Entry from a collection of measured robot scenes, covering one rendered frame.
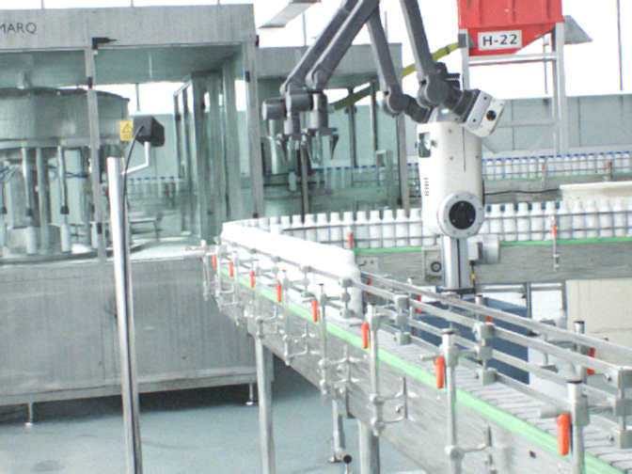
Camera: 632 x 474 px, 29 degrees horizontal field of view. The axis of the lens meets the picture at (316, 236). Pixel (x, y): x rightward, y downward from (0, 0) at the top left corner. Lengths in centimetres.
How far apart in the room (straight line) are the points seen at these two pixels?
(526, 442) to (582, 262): 381
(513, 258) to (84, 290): 268
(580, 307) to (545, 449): 617
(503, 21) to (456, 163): 653
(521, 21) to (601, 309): 348
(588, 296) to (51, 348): 328
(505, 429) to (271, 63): 744
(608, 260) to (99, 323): 301
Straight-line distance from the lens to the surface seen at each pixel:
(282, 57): 908
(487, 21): 1052
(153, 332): 707
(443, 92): 387
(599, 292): 777
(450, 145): 404
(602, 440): 158
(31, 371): 709
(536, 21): 1051
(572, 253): 545
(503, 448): 177
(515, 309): 342
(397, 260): 543
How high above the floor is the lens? 135
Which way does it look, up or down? 3 degrees down
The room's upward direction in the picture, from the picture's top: 3 degrees counter-clockwise
